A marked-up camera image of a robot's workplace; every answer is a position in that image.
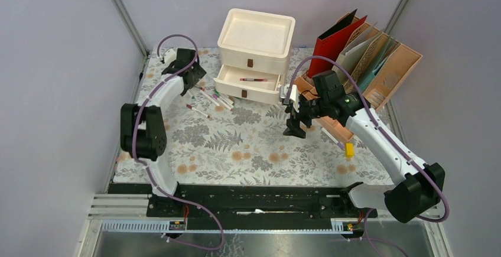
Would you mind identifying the yellow eraser block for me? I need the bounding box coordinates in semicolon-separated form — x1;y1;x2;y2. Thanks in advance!
344;142;354;160

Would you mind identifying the dark red pen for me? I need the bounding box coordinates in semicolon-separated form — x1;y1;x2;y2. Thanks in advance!
239;78;269;82

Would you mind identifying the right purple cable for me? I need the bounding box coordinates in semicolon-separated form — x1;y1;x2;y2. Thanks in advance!
285;56;451;257

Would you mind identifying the orange plastic file rack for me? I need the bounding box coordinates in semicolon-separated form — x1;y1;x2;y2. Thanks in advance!
294;16;422;143

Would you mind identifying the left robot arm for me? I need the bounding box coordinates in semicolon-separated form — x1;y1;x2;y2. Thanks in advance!
120;48;206;216

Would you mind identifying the brown capped white marker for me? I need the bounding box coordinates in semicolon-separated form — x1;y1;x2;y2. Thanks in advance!
186;104;211;118

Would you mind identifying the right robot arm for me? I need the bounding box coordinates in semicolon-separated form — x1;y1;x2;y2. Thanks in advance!
279;71;445;223

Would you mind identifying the teal folder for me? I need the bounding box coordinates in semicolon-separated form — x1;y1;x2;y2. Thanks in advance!
357;37;395;92

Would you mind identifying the green capped marker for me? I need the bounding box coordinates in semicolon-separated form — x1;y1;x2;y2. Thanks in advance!
214;90;235;106

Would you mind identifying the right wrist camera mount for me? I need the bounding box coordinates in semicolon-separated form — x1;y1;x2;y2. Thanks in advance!
279;84;300;112

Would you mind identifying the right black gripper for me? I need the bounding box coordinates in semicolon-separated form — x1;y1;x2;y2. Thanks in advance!
282;95;328;139

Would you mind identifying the beige folder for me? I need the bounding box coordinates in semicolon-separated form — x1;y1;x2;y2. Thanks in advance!
337;24;382;80

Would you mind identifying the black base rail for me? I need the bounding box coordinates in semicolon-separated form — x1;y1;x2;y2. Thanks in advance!
108;183;378;231

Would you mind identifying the red folder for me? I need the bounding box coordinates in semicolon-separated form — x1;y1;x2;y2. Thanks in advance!
307;9;367;79

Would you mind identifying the floral table mat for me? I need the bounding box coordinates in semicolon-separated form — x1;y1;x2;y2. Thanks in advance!
112;47;408;188

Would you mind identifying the white three-drawer organizer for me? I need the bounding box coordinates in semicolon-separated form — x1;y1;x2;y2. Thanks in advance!
214;8;295;105

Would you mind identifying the purple capped white marker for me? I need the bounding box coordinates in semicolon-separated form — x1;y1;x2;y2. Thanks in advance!
321;128;344;150

